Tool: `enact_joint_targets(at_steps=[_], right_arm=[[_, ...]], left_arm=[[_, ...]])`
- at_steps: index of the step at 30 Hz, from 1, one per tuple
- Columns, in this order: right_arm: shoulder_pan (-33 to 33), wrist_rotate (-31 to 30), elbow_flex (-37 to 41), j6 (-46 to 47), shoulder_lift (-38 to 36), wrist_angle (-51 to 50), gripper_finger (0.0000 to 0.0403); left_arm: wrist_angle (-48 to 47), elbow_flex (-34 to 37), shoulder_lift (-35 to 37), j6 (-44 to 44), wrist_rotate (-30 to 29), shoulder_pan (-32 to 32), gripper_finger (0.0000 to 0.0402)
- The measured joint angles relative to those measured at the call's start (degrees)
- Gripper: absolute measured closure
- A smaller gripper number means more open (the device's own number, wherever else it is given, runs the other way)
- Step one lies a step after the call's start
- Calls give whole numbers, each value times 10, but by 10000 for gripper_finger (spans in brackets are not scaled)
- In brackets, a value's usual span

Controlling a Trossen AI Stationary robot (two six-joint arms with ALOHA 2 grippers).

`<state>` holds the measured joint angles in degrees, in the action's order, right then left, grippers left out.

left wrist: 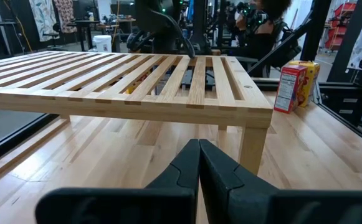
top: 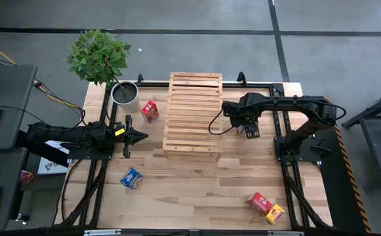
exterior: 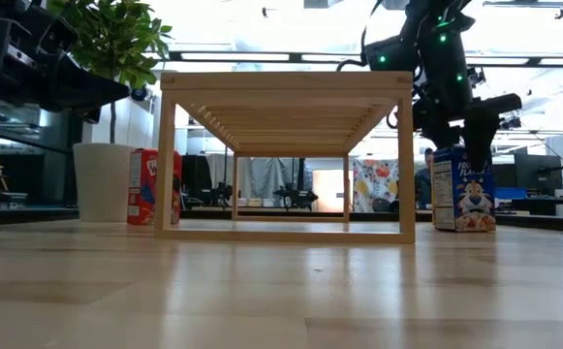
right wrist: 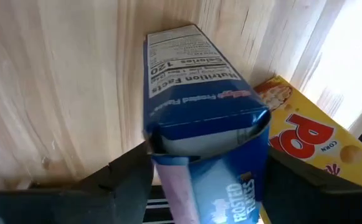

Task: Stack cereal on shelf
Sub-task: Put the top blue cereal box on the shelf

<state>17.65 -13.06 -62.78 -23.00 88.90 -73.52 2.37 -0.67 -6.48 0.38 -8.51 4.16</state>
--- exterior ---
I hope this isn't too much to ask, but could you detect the black ceiling spotlight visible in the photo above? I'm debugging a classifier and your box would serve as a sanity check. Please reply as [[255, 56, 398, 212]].
[[498, 114, 522, 131]]

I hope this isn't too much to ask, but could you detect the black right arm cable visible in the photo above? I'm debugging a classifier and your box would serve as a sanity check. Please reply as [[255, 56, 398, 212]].
[[336, 0, 377, 73]]

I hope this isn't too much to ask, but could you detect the grey tray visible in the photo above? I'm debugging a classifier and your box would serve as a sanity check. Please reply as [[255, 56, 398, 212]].
[[0, 191, 29, 205]]

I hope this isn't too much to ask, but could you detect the grey hanging cloth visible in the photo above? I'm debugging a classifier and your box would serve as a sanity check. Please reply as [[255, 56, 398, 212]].
[[206, 153, 314, 200]]

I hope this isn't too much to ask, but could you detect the blue plastic bin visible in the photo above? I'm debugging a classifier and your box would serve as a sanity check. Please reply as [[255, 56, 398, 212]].
[[494, 187, 528, 201]]

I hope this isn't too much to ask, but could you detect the floral patterned cloth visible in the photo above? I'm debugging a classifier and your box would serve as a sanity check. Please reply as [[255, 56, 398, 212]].
[[352, 158, 401, 213]]

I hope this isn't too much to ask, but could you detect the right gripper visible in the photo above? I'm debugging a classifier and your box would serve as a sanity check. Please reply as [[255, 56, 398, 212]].
[[409, 93, 523, 172]]

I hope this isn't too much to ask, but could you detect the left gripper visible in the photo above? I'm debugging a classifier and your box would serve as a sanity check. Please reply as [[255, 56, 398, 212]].
[[0, 17, 131, 124]]

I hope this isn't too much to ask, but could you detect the green leafy potted tree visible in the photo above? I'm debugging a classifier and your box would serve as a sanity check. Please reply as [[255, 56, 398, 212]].
[[47, 0, 173, 145]]

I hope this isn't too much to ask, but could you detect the orange lit panel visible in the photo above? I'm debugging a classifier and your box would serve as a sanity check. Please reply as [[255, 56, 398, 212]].
[[312, 169, 355, 213]]

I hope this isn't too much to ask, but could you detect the light wooden slatted shelf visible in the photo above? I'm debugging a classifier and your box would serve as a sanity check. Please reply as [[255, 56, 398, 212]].
[[153, 71, 417, 245]]

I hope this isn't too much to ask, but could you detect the blue Frosted Flakes cereal box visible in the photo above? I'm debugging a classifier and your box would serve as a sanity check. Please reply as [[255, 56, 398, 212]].
[[430, 145, 498, 234]]

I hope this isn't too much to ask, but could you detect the black computer monitor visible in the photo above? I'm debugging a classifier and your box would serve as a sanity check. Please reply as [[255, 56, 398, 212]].
[[513, 153, 563, 191]]

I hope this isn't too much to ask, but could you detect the red Froot Loops cereal box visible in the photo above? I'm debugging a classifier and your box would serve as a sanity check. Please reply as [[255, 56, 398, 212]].
[[126, 147, 183, 227]]

